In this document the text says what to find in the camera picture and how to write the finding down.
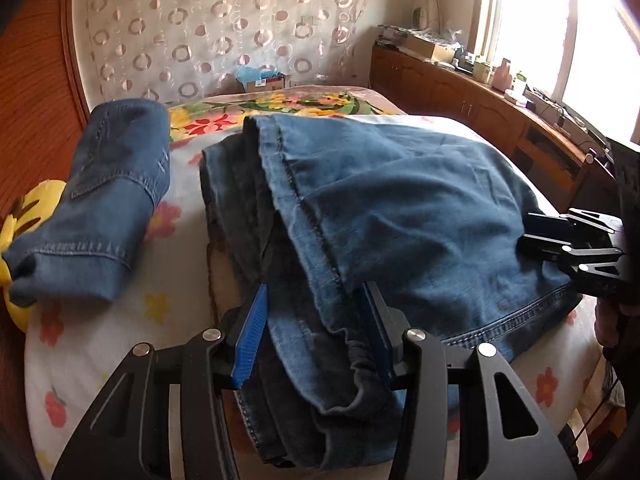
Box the dark blue denim pants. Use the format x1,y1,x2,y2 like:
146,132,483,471
199,112,585,471

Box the power strip with cables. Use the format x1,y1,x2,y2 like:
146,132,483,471
530,87,592,137

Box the white floral bed sheet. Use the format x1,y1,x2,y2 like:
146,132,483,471
22,115,616,480

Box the flat cardboard box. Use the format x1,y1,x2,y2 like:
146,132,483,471
407,35,457,62

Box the wooden counter cabinet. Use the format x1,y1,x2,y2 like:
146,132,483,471
370,42,612,211

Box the light blue denim pants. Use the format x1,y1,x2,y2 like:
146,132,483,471
0,99,173,308

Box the person's right hand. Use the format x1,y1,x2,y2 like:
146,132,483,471
594,301,622,357

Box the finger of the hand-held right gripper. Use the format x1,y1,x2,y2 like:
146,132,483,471
525,208,623,246
517,234,626,306

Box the circle patterned wall curtain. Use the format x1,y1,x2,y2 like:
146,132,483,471
72,0,381,107

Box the floral pink blanket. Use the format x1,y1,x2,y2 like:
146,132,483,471
167,85,408,151

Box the cardboard box with blue contents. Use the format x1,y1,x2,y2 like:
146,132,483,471
234,64,293,94

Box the wooden wardrobe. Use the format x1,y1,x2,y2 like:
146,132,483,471
0,0,92,221

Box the pink bottle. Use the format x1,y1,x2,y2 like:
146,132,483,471
492,57,514,92

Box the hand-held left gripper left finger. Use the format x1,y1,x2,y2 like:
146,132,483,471
50,282,269,480

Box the yellow plush toy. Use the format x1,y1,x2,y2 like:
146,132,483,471
0,180,68,333

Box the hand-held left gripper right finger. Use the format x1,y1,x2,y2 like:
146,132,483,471
362,281,581,480

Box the wooden framed window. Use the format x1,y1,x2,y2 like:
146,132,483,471
467,0,640,147

